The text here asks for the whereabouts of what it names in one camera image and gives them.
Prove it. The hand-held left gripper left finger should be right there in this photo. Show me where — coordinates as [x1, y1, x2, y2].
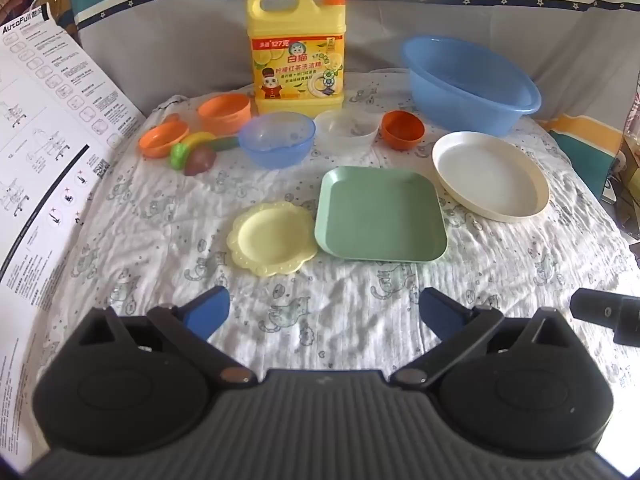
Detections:
[75, 285, 258, 392]

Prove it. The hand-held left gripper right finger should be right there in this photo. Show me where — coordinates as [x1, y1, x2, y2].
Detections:
[390, 287, 576, 391]

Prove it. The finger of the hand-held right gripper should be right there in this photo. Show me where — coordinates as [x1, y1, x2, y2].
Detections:
[569, 287, 640, 347]

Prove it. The yellow flower-shaped plate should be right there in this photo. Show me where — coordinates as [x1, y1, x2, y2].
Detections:
[226, 201, 319, 278]

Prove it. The green square plate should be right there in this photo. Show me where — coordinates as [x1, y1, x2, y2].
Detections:
[314, 166, 447, 262]

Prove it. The white round plate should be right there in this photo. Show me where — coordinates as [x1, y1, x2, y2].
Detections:
[431, 131, 551, 223]

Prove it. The translucent blue bowl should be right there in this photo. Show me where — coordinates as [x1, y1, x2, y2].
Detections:
[238, 112, 317, 170]

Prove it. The white cat-print blanket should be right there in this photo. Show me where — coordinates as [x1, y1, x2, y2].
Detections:
[30, 67, 640, 411]

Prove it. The brown toy fruit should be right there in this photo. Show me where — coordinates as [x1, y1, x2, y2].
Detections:
[184, 147, 217, 177]

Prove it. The teal pillow yellow stripe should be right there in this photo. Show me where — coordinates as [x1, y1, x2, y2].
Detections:
[545, 114, 622, 197]

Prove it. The yellow toy banana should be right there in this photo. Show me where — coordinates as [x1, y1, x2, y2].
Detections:
[179, 131, 217, 150]

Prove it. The orange toy pan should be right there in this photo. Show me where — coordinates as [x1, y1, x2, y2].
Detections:
[138, 114, 191, 158]

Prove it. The small dark orange bowl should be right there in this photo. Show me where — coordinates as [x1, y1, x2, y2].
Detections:
[381, 110, 425, 150]

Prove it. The orange plastic bowl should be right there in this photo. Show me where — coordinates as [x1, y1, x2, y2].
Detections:
[197, 92, 252, 136]

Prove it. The clear plastic bowl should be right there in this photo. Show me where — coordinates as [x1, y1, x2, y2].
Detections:
[314, 110, 379, 152]

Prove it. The large blue plastic basin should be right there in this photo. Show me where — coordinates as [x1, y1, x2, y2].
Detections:
[401, 35, 543, 136]

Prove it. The white printed instruction sheet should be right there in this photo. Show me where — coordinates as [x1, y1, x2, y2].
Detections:
[0, 2, 142, 466]

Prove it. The yellow detergent bottle orange pump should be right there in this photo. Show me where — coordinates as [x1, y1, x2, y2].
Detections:
[246, 0, 347, 115]

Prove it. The grey bed rail star trim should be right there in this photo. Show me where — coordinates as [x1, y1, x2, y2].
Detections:
[67, 0, 640, 131]

